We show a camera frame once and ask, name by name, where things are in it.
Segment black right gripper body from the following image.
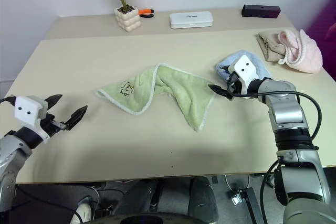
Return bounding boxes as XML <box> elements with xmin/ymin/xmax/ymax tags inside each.
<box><xmin>226</xmin><ymin>72</ymin><xmax>248</xmax><ymax>97</ymax></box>

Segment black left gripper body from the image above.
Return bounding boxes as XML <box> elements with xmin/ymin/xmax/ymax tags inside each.
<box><xmin>40</xmin><ymin>113</ymin><xmax>67</xmax><ymax>137</ymax></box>

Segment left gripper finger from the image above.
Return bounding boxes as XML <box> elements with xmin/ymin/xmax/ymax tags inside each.
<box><xmin>43</xmin><ymin>94</ymin><xmax>64</xmax><ymax>111</ymax></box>
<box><xmin>65</xmin><ymin>105</ymin><xmax>88</xmax><ymax>131</ymax></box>

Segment light blue cloth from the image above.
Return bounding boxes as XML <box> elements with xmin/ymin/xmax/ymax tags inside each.
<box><xmin>215</xmin><ymin>49</ymin><xmax>271</xmax><ymax>83</ymax></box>

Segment green towel with embroidery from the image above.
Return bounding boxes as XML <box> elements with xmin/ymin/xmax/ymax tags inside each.
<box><xmin>95</xmin><ymin>62</ymin><xmax>217</xmax><ymax>132</ymax></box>

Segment beige cloth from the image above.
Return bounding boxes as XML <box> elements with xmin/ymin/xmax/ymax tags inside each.
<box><xmin>256</xmin><ymin>31</ymin><xmax>287</xmax><ymax>63</ymax></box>

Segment pink cloth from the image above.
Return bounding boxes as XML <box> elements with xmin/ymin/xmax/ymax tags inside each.
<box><xmin>277</xmin><ymin>29</ymin><xmax>323</xmax><ymax>74</ymax></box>

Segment white rectangular case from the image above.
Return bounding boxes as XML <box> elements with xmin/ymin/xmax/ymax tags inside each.
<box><xmin>169</xmin><ymin>11</ymin><xmax>214</xmax><ymax>29</ymax></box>

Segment black rectangular box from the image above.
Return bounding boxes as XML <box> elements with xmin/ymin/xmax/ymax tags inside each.
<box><xmin>241</xmin><ymin>4</ymin><xmax>281</xmax><ymax>19</ymax></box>

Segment white rounded object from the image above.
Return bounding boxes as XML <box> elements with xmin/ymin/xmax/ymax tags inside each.
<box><xmin>74</xmin><ymin>202</ymin><xmax>93</xmax><ymax>223</ymax></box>

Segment dark rounded shape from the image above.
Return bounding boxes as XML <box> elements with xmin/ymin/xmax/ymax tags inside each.
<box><xmin>115</xmin><ymin>178</ymin><xmax>161</xmax><ymax>215</ymax></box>
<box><xmin>188</xmin><ymin>176</ymin><xmax>220</xmax><ymax>224</ymax></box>

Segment purple blurred furniture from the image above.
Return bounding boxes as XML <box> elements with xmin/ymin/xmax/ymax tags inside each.
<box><xmin>306</xmin><ymin>0</ymin><xmax>336</xmax><ymax>84</ymax></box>

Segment white bubble plant pot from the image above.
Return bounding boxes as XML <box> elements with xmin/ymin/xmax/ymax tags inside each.
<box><xmin>113</xmin><ymin>6</ymin><xmax>142</xmax><ymax>33</ymax></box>

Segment black table leg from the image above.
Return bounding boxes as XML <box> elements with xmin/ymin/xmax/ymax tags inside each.
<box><xmin>237</xmin><ymin>187</ymin><xmax>269</xmax><ymax>224</ymax></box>

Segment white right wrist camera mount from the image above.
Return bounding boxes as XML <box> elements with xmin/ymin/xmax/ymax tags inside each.
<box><xmin>227</xmin><ymin>54</ymin><xmax>264</xmax><ymax>99</ymax></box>

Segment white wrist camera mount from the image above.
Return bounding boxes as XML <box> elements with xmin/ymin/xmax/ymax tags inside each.
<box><xmin>14</xmin><ymin>95</ymin><xmax>51</xmax><ymax>144</ymax></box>
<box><xmin>227</xmin><ymin>54</ymin><xmax>264</xmax><ymax>99</ymax></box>

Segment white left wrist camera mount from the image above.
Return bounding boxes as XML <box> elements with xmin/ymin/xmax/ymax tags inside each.
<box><xmin>14</xmin><ymin>95</ymin><xmax>51</xmax><ymax>144</ymax></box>

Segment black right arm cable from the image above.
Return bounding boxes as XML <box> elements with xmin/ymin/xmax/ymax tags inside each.
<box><xmin>227</xmin><ymin>87</ymin><xmax>323</xmax><ymax>141</ymax></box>

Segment thin grey cable loop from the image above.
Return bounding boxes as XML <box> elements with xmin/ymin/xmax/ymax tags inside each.
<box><xmin>224</xmin><ymin>173</ymin><xmax>250</xmax><ymax>191</ymax></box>

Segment orange handled pliers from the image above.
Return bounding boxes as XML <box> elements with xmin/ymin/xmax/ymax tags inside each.
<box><xmin>138</xmin><ymin>8</ymin><xmax>155</xmax><ymax>19</ymax></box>

